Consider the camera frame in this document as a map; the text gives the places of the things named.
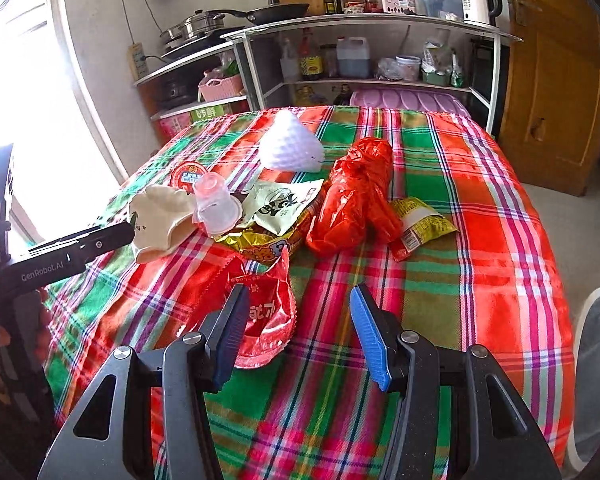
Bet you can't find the yellow and red snack packet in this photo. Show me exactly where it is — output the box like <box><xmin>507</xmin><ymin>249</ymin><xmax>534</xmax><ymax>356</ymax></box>
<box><xmin>387</xmin><ymin>197</ymin><xmax>458</xmax><ymax>262</ymax></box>

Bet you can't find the green and white snack packet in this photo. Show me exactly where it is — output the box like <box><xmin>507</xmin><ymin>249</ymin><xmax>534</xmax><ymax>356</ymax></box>
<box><xmin>240</xmin><ymin>179</ymin><xmax>326</xmax><ymax>236</ymax></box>

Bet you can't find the crumpled clear plastic bag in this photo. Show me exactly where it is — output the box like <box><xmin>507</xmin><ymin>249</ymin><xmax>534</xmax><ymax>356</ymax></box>
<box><xmin>377</xmin><ymin>57</ymin><xmax>403</xmax><ymax>81</ymax></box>

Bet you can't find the plaid tablecloth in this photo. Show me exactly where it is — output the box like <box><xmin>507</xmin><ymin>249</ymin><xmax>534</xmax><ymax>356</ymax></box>
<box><xmin>42</xmin><ymin>105</ymin><xmax>578</xmax><ymax>480</ymax></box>

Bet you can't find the plastic jug with dark liquid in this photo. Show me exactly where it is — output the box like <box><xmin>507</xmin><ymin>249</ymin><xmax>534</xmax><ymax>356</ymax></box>
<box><xmin>336</xmin><ymin>36</ymin><xmax>371</xmax><ymax>79</ymax></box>

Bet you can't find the red-lidded plastic cup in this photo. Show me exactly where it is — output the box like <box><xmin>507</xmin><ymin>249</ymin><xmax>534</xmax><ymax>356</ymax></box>
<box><xmin>169</xmin><ymin>160</ymin><xmax>208</xmax><ymax>193</ymax></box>

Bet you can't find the grey plastic storage box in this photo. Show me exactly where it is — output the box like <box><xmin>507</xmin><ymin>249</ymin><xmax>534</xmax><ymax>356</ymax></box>
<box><xmin>412</xmin><ymin>0</ymin><xmax>463</xmax><ymax>17</ymax></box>

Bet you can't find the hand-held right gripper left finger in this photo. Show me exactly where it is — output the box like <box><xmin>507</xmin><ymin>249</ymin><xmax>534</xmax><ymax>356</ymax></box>
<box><xmin>37</xmin><ymin>284</ymin><xmax>253</xmax><ymax>480</ymax></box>

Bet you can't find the steel steamer pot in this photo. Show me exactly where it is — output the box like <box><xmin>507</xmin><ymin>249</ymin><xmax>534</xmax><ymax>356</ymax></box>
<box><xmin>159</xmin><ymin>14</ymin><xmax>226</xmax><ymax>43</ymax></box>

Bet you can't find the green carton box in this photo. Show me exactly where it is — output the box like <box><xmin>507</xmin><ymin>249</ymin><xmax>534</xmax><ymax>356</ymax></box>
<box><xmin>190</xmin><ymin>100</ymin><xmax>236</xmax><ymax>123</ymax></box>

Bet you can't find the black induction cooker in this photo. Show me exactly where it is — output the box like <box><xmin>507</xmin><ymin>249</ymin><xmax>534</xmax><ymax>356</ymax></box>
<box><xmin>160</xmin><ymin>25</ymin><xmax>246</xmax><ymax>59</ymax></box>

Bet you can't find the pink carton box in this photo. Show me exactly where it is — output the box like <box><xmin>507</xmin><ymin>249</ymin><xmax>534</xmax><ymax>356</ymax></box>
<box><xmin>157</xmin><ymin>110</ymin><xmax>193</xmax><ymax>142</ymax></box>

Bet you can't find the white foam fruit net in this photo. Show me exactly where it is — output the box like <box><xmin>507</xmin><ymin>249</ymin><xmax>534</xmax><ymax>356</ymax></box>
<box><xmin>258</xmin><ymin>109</ymin><xmax>326</xmax><ymax>173</ymax></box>

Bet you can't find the white plastic jar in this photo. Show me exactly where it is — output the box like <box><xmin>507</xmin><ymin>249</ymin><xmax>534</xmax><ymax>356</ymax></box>
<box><xmin>395</xmin><ymin>55</ymin><xmax>422</xmax><ymax>81</ymax></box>

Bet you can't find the clear plastic cup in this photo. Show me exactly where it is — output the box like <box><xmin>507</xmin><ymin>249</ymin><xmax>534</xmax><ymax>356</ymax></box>
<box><xmin>192</xmin><ymin>171</ymin><xmax>244</xmax><ymax>236</ymax></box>

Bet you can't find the pink plastic tray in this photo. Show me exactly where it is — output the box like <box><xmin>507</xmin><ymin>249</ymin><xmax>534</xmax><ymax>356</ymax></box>
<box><xmin>350</xmin><ymin>88</ymin><xmax>468</xmax><ymax>113</ymax></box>

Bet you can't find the pink plastic basket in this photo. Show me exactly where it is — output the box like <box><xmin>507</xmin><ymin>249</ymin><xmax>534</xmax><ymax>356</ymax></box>
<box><xmin>198</xmin><ymin>72</ymin><xmax>244</xmax><ymax>102</ymax></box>

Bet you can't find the window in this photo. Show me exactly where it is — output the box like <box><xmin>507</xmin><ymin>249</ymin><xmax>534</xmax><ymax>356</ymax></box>
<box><xmin>0</xmin><ymin>0</ymin><xmax>136</xmax><ymax>271</ymax></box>

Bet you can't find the person's left hand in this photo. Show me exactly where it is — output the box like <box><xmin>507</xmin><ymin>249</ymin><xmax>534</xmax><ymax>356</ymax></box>
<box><xmin>35</xmin><ymin>287</ymin><xmax>56</xmax><ymax>361</ymax></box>

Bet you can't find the gold foil snack wrapper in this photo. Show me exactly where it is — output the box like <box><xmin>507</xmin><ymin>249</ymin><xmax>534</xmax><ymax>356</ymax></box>
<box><xmin>215</xmin><ymin>210</ymin><xmax>326</xmax><ymax>267</ymax></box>

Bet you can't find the white metal shelf unit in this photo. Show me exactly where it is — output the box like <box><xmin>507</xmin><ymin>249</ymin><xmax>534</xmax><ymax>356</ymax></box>
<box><xmin>220</xmin><ymin>14</ymin><xmax>523</xmax><ymax>136</ymax></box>
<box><xmin>132</xmin><ymin>40</ymin><xmax>251</xmax><ymax>147</ymax></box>

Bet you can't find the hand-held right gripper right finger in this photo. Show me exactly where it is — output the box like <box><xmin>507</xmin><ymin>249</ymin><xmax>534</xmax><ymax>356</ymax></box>
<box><xmin>349</xmin><ymin>284</ymin><xmax>563</xmax><ymax>480</ymax></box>

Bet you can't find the black cooking appliance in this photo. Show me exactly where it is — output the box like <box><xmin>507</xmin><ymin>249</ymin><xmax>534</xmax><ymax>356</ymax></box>
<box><xmin>160</xmin><ymin>77</ymin><xmax>201</xmax><ymax>108</ymax></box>

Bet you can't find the black frying pan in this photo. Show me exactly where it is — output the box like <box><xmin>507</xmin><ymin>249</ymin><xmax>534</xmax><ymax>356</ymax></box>
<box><xmin>195</xmin><ymin>2</ymin><xmax>311</xmax><ymax>27</ymax></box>

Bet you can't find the yellow oil bottle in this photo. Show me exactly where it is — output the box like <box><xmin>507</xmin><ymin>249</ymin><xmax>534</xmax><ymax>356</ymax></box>
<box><xmin>292</xmin><ymin>85</ymin><xmax>326</xmax><ymax>107</ymax></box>

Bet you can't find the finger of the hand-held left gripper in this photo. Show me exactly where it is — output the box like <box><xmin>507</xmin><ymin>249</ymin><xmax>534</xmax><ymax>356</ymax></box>
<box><xmin>80</xmin><ymin>222</ymin><xmax>136</xmax><ymax>262</ymax></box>
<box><xmin>27</xmin><ymin>227</ymin><xmax>103</xmax><ymax>253</ymax></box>

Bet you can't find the red torn snack wrapper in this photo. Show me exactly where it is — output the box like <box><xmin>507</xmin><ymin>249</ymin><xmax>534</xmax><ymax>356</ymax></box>
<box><xmin>180</xmin><ymin>250</ymin><xmax>298</xmax><ymax>370</ymax></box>

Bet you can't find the green bowl with bags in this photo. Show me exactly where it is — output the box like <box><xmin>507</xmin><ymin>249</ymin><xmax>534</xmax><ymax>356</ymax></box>
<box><xmin>422</xmin><ymin>35</ymin><xmax>453</xmax><ymax>86</ymax></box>

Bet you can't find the clear plastic bottle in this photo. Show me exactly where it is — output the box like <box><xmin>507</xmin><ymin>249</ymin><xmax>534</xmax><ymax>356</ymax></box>
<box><xmin>280</xmin><ymin>37</ymin><xmax>301</xmax><ymax>82</ymax></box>

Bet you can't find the wooden door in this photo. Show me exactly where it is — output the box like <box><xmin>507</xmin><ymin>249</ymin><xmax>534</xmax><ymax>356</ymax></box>
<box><xmin>497</xmin><ymin>0</ymin><xmax>600</xmax><ymax>197</ymax></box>

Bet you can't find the red-capped sauce bottle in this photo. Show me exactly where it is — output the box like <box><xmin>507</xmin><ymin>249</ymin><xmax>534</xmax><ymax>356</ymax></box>
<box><xmin>300</xmin><ymin>30</ymin><xmax>323</xmax><ymax>81</ymax></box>

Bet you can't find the pink utensil holder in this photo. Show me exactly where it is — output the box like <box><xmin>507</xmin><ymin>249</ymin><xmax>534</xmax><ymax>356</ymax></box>
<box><xmin>378</xmin><ymin>0</ymin><xmax>415</xmax><ymax>16</ymax></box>

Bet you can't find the red plastic bag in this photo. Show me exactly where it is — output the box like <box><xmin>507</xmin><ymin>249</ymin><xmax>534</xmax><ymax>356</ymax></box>
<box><xmin>305</xmin><ymin>137</ymin><xmax>403</xmax><ymax>258</ymax></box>

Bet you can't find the beige power strip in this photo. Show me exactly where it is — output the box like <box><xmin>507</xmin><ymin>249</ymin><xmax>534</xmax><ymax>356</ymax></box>
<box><xmin>128</xmin><ymin>42</ymin><xmax>148</xmax><ymax>80</ymax></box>

